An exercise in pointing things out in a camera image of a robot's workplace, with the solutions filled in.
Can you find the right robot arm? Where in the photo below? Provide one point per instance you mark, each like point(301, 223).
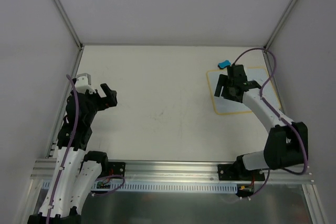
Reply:
point(286, 146)

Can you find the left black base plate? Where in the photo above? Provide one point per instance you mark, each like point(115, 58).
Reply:
point(116, 168)

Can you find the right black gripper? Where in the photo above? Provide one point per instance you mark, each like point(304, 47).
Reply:
point(230, 87)

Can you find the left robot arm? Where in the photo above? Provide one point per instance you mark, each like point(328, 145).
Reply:
point(76, 168)

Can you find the blue whiteboard eraser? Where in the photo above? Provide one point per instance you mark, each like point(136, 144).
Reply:
point(224, 64)

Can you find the left aluminium frame post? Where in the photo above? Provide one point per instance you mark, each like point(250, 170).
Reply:
point(68, 23)

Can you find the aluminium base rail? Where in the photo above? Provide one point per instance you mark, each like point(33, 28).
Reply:
point(176, 172)

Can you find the white slotted cable duct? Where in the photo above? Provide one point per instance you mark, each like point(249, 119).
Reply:
point(165, 187)

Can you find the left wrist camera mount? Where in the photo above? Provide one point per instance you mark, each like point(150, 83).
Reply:
point(83, 84)

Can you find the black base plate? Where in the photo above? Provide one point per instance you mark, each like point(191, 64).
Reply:
point(231, 172)
point(116, 168)

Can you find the yellow framed whiteboard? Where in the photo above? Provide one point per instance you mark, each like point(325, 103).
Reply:
point(224, 106)

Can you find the aluminium frame post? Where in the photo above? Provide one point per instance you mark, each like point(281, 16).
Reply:
point(68, 23)
point(281, 22)

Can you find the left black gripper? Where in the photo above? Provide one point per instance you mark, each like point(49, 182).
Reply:
point(99, 99)

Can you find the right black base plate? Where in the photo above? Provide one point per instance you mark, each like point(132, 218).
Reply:
point(231, 172)

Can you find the right aluminium frame post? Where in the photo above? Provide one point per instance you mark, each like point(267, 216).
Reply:
point(281, 22)

